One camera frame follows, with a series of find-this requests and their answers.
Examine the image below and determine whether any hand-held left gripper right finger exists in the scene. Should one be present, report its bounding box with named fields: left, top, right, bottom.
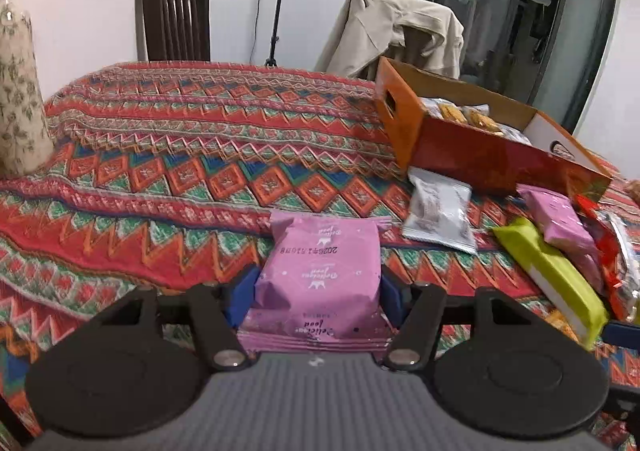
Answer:
left=380, top=272, right=551, bottom=373

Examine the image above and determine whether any black sliding glass door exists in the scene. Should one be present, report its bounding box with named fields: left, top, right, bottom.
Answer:
left=347, top=0, right=622, bottom=132

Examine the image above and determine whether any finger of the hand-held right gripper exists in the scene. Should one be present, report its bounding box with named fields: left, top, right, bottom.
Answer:
left=601, top=322, right=640, bottom=351

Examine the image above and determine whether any brown wooden chair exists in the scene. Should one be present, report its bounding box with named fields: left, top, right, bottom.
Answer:
left=399, top=25, right=442, bottom=68

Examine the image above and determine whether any dark wooden chair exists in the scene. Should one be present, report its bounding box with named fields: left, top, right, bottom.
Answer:
left=137, top=0, right=211, bottom=63

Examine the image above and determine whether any red cardboard box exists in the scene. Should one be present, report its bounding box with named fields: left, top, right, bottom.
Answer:
left=374, top=56, right=614, bottom=205

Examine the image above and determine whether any small floral vase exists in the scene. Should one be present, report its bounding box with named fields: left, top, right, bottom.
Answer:
left=0, top=0, right=56, bottom=177

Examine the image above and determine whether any green snack packet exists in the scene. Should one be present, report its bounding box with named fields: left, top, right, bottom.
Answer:
left=492, top=217, right=611, bottom=350

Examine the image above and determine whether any pink snack packet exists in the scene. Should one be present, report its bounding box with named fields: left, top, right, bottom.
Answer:
left=515, top=183, right=606, bottom=293
left=239, top=211, right=397, bottom=353

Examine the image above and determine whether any white snack packet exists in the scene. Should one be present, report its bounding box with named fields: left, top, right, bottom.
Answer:
left=402, top=168, right=479, bottom=255

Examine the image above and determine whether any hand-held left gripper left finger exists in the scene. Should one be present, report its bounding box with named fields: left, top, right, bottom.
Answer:
left=82, top=271, right=261, bottom=373

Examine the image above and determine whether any beige jacket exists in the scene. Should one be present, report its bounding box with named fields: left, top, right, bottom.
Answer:
left=314, top=0, right=466, bottom=82

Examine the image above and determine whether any patterned red tablecloth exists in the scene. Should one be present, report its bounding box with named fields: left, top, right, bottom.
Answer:
left=0, top=61, right=640, bottom=451

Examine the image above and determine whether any small brown biscuit packet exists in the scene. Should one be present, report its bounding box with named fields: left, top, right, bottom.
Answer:
left=421, top=98, right=472, bottom=124

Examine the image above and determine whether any red snack packet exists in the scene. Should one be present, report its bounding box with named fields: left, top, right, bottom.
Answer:
left=575, top=196, right=640, bottom=325

